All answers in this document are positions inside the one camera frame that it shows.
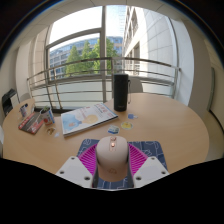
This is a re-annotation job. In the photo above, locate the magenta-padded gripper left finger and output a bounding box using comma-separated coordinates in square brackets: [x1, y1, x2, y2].
[54, 142, 100, 188]

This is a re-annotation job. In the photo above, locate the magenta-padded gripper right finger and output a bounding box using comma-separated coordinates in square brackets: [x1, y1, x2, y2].
[126, 142, 171, 188]

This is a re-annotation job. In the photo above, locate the white computer mouse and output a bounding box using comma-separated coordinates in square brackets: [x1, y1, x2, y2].
[94, 134, 130, 183]

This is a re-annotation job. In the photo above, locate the blue patterned mouse pad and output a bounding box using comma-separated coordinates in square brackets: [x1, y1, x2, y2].
[77, 138, 169, 190]

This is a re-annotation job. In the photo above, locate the round yellow sticker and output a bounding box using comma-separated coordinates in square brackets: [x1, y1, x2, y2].
[120, 121, 134, 131]

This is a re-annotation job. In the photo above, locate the light blue cover magazine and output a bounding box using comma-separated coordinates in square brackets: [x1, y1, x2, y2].
[60, 102, 119, 138]

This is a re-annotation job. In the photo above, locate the blue green sticker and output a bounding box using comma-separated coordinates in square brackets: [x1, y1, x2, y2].
[107, 125, 120, 135]

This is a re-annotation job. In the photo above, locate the red cover magazine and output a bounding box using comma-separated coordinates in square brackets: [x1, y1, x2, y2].
[18, 111, 45, 135]

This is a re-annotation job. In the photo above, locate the black cylindrical bottle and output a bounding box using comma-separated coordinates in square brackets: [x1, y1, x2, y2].
[113, 73, 131, 112]

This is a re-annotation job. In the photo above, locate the white chair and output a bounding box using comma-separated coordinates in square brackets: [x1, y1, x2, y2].
[128, 77, 144, 94]
[19, 92, 32, 103]

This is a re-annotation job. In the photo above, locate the black printer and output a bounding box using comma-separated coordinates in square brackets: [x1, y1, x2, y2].
[1, 88, 20, 116]

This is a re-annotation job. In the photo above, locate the metal balcony railing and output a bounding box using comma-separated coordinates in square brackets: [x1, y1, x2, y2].
[26, 57, 181, 111]

